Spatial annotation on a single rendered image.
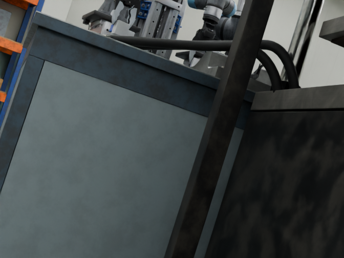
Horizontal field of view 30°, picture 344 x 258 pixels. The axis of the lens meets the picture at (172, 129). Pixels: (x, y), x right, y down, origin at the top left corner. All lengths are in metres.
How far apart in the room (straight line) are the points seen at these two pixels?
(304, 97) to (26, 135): 0.82
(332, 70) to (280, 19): 1.17
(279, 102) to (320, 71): 7.78
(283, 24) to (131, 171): 7.36
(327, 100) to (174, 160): 0.64
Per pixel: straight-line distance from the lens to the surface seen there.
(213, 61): 2.32
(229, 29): 3.06
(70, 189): 1.97
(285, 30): 9.24
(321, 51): 9.60
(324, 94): 1.60
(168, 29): 3.10
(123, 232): 2.02
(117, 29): 2.46
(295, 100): 1.73
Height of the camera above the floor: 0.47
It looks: 4 degrees up
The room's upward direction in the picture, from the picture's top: 18 degrees clockwise
